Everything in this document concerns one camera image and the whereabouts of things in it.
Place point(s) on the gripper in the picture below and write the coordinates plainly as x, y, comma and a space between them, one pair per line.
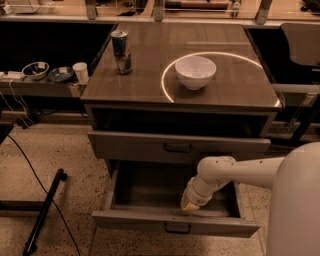
195, 195

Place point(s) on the grey drawer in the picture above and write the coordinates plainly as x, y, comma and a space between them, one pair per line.
146, 197
162, 148

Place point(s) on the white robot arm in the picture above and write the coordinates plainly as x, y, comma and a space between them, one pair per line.
294, 217

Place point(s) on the grey top drawer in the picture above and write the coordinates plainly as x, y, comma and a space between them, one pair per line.
162, 148

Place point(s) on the blue energy drink can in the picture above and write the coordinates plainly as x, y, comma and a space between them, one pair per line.
121, 51

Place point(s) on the black table leg base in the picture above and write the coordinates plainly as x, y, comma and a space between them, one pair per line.
41, 207

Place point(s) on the white paper cup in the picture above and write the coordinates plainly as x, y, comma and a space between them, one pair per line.
80, 69

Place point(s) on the grey low side shelf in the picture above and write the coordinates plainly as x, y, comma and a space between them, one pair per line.
43, 88

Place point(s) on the blue plate on shelf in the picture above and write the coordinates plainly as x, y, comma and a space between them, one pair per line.
61, 74

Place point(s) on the white bowl on shelf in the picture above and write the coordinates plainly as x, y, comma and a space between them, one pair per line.
36, 70

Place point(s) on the grey chair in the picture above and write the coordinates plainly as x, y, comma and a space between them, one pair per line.
304, 49

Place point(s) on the white power strip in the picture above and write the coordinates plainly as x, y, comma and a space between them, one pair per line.
11, 75

